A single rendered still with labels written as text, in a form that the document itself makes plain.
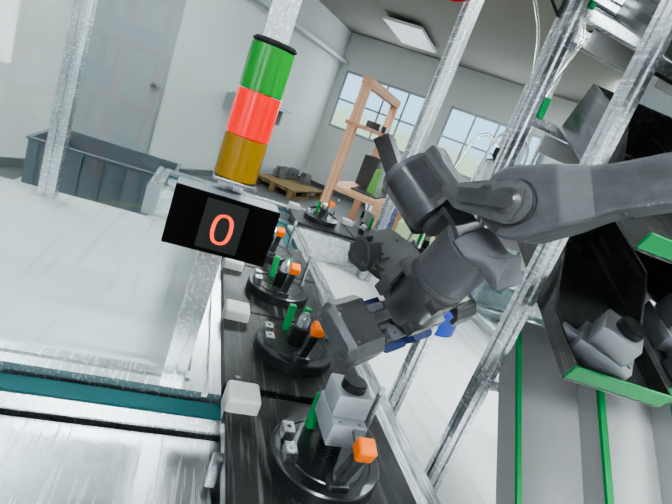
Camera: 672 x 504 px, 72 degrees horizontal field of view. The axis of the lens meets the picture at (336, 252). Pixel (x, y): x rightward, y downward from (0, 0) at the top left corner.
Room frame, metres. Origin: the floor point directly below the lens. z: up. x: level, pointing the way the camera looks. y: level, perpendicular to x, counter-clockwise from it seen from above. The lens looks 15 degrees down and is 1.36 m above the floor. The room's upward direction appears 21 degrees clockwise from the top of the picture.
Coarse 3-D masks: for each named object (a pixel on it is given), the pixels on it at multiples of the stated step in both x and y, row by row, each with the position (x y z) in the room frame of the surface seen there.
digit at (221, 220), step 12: (216, 204) 0.51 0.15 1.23; (228, 204) 0.51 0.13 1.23; (204, 216) 0.50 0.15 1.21; (216, 216) 0.51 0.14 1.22; (228, 216) 0.51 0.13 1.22; (240, 216) 0.52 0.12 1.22; (204, 228) 0.51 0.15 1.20; (216, 228) 0.51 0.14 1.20; (228, 228) 0.51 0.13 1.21; (240, 228) 0.52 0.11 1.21; (204, 240) 0.51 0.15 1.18; (216, 240) 0.51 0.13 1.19; (228, 240) 0.52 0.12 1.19; (228, 252) 0.52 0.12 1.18
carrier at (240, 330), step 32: (224, 320) 0.75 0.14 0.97; (256, 320) 0.80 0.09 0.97; (288, 320) 0.76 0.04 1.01; (224, 352) 0.65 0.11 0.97; (256, 352) 0.68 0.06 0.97; (288, 352) 0.69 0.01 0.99; (320, 352) 0.73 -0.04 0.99; (224, 384) 0.58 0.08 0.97; (288, 384) 0.63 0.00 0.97; (320, 384) 0.67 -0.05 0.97
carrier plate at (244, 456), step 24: (264, 408) 0.55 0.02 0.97; (288, 408) 0.57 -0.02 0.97; (240, 432) 0.49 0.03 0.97; (264, 432) 0.51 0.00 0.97; (240, 456) 0.45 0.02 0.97; (264, 456) 0.47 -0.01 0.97; (384, 456) 0.55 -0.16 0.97; (240, 480) 0.42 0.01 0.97; (264, 480) 0.43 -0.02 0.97; (384, 480) 0.50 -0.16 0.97
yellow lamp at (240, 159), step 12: (228, 132) 0.52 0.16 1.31; (228, 144) 0.51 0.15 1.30; (240, 144) 0.51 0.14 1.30; (252, 144) 0.52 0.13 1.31; (264, 144) 0.53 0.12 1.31; (228, 156) 0.51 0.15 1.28; (240, 156) 0.51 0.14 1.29; (252, 156) 0.52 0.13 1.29; (216, 168) 0.52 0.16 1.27; (228, 168) 0.51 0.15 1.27; (240, 168) 0.51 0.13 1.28; (252, 168) 0.52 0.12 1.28; (240, 180) 0.51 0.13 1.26; (252, 180) 0.53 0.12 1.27
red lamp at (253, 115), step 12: (240, 96) 0.52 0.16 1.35; (252, 96) 0.51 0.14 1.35; (264, 96) 0.51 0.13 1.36; (240, 108) 0.51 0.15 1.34; (252, 108) 0.51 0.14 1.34; (264, 108) 0.52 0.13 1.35; (276, 108) 0.53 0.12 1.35; (228, 120) 0.53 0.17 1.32; (240, 120) 0.51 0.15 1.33; (252, 120) 0.51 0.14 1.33; (264, 120) 0.52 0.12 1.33; (240, 132) 0.51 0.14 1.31; (252, 132) 0.51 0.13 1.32; (264, 132) 0.52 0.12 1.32
